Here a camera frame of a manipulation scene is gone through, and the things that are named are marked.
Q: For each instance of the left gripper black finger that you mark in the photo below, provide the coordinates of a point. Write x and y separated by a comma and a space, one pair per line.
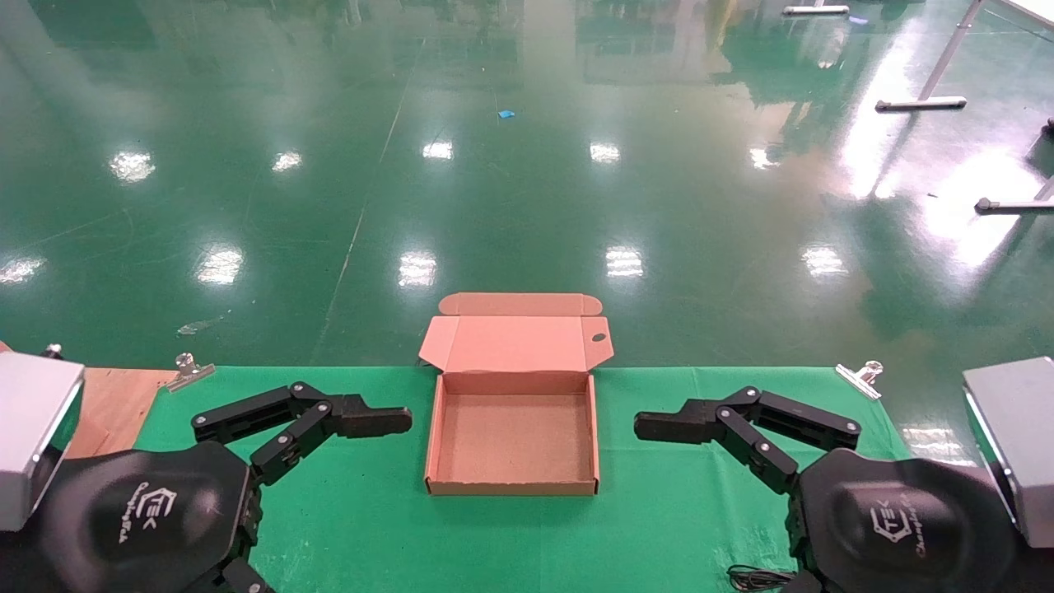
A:
370, 418

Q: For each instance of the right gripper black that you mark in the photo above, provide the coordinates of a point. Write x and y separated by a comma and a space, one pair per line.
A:
897, 527

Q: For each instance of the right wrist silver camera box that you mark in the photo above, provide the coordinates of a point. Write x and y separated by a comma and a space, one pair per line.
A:
1013, 436

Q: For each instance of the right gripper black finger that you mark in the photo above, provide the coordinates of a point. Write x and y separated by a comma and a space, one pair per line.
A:
675, 424

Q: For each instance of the clear plastic scrap on floor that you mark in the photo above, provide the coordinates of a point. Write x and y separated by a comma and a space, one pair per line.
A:
198, 327

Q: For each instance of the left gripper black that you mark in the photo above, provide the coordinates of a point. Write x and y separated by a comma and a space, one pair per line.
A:
140, 519

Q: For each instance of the grey table foot bar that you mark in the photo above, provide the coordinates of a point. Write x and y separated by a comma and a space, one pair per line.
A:
815, 10
1013, 205

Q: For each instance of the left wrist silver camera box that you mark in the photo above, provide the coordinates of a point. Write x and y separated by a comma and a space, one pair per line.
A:
33, 428

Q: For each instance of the wooden board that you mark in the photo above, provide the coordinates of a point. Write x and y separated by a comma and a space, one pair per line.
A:
132, 395

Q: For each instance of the open brown cardboard mailer box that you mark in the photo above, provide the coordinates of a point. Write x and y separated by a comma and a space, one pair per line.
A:
510, 445

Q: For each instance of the small metal clamp knob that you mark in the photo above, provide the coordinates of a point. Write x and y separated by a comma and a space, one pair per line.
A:
53, 352

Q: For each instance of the silver binder clip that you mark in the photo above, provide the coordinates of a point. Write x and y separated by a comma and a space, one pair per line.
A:
189, 375
860, 380

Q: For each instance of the white table top corner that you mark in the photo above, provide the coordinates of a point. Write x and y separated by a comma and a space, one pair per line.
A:
1039, 10

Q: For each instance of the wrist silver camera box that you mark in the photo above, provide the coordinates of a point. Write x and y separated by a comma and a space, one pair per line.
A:
1013, 436
33, 428

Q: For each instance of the green table cloth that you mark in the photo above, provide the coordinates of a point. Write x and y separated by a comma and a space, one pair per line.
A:
510, 543

